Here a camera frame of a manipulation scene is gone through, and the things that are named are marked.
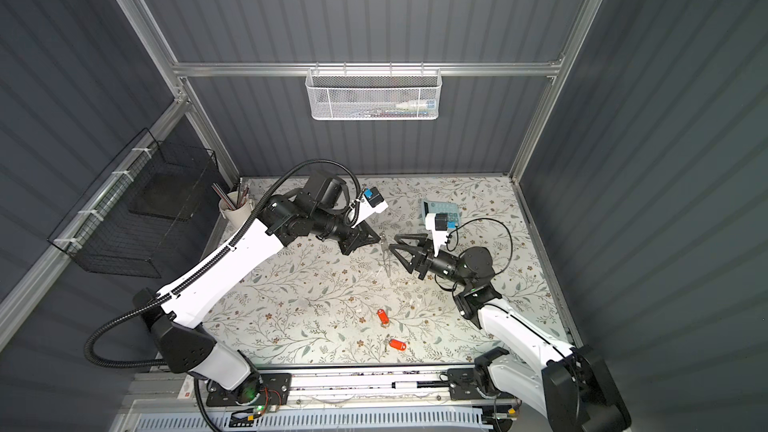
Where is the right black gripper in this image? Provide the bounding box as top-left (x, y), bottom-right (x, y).
top-left (391, 235), bottom-right (471, 293)

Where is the black corrugated cable hose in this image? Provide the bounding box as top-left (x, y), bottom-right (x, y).
top-left (82, 158), bottom-right (362, 370)

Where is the aluminium front rail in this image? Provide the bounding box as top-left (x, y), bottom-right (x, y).
top-left (131, 363), bottom-right (517, 407)

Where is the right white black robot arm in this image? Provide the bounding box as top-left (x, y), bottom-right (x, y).
top-left (389, 234), bottom-right (632, 431)

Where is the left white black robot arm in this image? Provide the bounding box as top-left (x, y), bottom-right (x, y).
top-left (143, 171), bottom-right (388, 404)

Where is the white wire mesh basket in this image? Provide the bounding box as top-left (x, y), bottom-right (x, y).
top-left (305, 70), bottom-right (443, 121)

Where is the white pencil cup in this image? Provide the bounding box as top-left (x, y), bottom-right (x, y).
top-left (211, 183), bottom-right (253, 230)

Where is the red key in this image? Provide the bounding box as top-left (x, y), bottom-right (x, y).
top-left (387, 338), bottom-right (407, 351)
top-left (376, 309), bottom-right (391, 327)

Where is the black wire mesh basket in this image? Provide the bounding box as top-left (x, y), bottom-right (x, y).
top-left (48, 133), bottom-right (219, 279)

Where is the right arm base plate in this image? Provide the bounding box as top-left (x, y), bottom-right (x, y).
top-left (446, 367), bottom-right (513, 401)

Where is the white tube in basket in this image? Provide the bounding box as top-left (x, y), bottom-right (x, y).
top-left (385, 99), bottom-right (438, 114)

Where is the light blue calculator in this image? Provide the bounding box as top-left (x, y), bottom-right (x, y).
top-left (420, 199), bottom-right (461, 230)

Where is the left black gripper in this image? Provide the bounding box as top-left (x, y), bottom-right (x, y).
top-left (313, 205), bottom-right (383, 256)

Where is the white perforated cable tray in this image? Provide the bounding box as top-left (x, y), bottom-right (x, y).
top-left (131, 407), bottom-right (493, 432)

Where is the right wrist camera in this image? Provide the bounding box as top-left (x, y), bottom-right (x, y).
top-left (425, 212), bottom-right (459, 256)

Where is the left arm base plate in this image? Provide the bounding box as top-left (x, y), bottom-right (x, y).
top-left (205, 373), bottom-right (293, 410)

